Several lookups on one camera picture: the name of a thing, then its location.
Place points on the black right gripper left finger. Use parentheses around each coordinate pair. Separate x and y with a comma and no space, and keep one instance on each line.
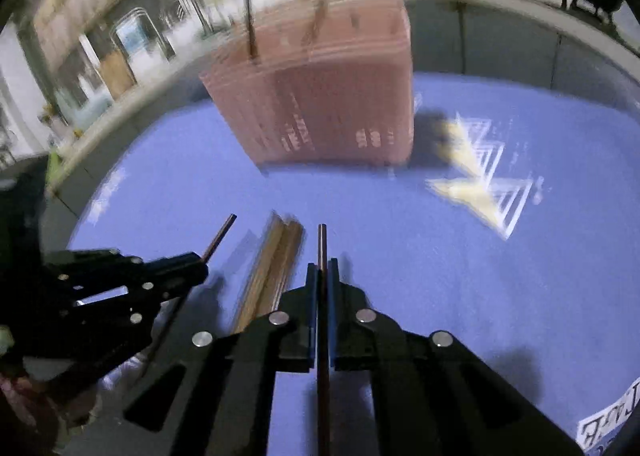
(214,399)

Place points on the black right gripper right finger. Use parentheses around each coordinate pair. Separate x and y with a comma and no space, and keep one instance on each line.
(431,395)

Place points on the brown wooden chopstick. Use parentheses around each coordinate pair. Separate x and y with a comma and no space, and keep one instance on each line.
(323,366)
(272,271)

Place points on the person's left hand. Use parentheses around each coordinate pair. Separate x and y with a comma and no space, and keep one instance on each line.
(33,424)

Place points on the brown wooden chopstick on table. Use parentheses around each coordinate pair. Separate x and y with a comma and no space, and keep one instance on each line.
(272,271)

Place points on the blue printed tablecloth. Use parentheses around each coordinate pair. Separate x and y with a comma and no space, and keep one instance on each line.
(515,226)

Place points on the chopstick standing in basket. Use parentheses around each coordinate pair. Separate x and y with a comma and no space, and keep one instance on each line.
(250,30)

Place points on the pink perforated utensil basket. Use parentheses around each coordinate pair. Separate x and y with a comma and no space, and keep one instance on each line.
(345,99)

